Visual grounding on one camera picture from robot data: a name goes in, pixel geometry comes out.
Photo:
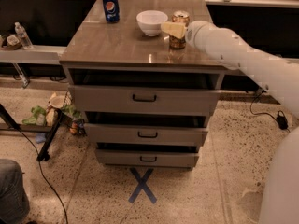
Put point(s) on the pile of toys and bags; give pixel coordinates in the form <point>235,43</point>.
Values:
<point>57,105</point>

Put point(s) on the black tripod leg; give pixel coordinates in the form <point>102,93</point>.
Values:
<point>43,154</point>

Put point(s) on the clear plastic water bottle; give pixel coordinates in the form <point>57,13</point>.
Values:
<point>23,36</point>

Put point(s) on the black power adapter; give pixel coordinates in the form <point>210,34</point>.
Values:
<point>282,121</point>

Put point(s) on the grey drawer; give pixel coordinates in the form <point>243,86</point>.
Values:
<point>144,158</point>
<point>144,100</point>
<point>147,135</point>

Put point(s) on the person's jeans leg left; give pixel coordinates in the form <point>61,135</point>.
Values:
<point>14,204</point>

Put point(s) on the white ceramic bowl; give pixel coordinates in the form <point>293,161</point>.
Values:
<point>150,21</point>

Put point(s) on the middle grey drawer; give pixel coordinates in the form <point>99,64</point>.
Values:
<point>147,135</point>

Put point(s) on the grey drawer cabinet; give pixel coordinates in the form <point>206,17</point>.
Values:
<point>121,55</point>

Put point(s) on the bottom grey drawer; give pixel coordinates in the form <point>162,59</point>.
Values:
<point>144,158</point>

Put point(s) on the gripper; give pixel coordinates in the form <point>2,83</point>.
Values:
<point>193,34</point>

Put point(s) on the top grey drawer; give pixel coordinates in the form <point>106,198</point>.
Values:
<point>144,100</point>

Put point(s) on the brown plate with food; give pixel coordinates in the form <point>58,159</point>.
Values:
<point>9,42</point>

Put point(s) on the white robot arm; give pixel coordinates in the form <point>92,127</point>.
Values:
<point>280,78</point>

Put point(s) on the blue Pepsi can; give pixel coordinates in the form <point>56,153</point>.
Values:
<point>111,9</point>

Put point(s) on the blue tape X mark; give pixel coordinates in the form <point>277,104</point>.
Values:
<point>142,185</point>

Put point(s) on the orange soda can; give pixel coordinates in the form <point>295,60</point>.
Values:
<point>179,16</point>

